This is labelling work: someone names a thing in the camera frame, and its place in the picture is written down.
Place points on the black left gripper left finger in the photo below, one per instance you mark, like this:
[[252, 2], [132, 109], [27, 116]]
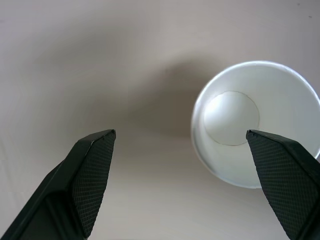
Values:
[[75, 185]]

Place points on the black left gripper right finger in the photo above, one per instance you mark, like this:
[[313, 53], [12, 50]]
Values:
[[287, 180]]

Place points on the white paper cup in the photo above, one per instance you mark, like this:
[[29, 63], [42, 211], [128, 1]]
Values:
[[275, 100]]

